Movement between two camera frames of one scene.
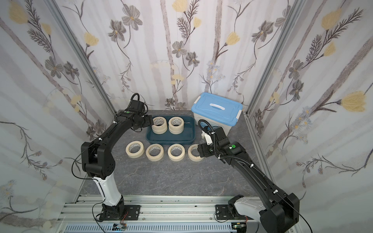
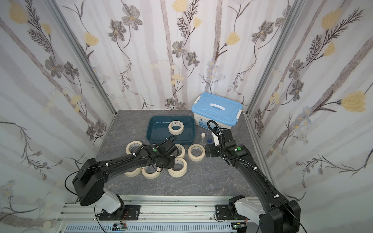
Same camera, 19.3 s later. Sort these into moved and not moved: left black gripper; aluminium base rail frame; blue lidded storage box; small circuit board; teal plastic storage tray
Moved: left black gripper
Not moved: teal plastic storage tray; aluminium base rail frame; small circuit board; blue lidded storage box
